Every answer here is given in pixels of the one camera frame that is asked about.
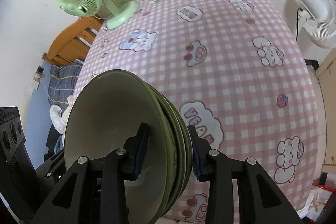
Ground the black speaker box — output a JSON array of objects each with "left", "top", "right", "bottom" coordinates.
[{"left": 0, "top": 106, "right": 51, "bottom": 223}]

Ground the grey plaid pillow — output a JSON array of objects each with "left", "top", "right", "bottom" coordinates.
[{"left": 48, "top": 63, "right": 82, "bottom": 110}]

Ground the cream floral bowl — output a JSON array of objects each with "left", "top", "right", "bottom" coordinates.
[
  {"left": 143, "top": 82, "right": 177, "bottom": 223},
  {"left": 155, "top": 92, "right": 193, "bottom": 205}
]

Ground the large cream ceramic bowl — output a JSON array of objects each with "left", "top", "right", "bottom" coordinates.
[{"left": 65, "top": 70, "right": 166, "bottom": 223}]

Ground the pile of clothes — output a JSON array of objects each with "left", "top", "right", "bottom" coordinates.
[{"left": 43, "top": 95, "right": 75, "bottom": 161}]

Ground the pink checkered tablecloth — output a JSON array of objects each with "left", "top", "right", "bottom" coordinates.
[{"left": 75, "top": 0, "right": 318, "bottom": 210}]

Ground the white plastic bag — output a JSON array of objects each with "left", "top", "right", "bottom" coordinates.
[{"left": 50, "top": 105, "right": 66, "bottom": 135}]

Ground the green desk fan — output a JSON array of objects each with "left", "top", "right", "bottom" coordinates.
[{"left": 55, "top": 0, "right": 139, "bottom": 30}]

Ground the wall socket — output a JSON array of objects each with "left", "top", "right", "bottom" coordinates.
[{"left": 37, "top": 66, "right": 44, "bottom": 75}]

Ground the white standing fan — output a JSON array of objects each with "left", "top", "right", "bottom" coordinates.
[{"left": 298, "top": 0, "right": 335, "bottom": 49}]

